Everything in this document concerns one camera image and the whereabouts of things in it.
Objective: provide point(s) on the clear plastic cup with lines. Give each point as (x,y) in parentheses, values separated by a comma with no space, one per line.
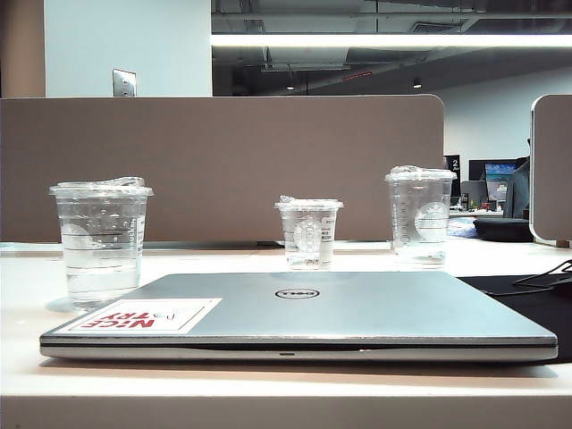
(103,250)

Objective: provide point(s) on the small clear cup with label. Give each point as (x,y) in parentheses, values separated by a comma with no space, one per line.
(307,232)

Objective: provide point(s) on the silver Dell laptop with sticker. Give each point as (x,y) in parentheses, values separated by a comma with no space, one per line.
(357,313)

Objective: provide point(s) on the tall clear cup with logo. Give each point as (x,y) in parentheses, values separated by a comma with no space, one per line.
(418,214)

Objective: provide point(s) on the wide brown desk partition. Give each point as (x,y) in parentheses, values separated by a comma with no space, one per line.
(268,147)

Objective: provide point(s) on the black sign with number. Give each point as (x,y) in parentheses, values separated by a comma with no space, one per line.
(454,163)

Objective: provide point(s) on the black ceiling spotlight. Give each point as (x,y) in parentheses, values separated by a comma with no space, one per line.
(417,82)

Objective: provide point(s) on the long ceiling light strip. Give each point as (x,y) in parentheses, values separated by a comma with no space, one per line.
(380,40)

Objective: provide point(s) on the background computer monitor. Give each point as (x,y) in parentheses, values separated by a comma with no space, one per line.
(496,179)

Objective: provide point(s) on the black round cushion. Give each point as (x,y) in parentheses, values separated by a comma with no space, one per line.
(502,229)

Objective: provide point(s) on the background person in grey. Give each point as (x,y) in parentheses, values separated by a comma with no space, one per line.
(518,192)

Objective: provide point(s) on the black mouse pad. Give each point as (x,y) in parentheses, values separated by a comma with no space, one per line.
(536,308)

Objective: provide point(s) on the brown partition with white edge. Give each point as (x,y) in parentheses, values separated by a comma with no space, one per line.
(554,170)

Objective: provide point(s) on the metal wall switch plate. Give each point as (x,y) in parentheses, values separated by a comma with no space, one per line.
(123,82)

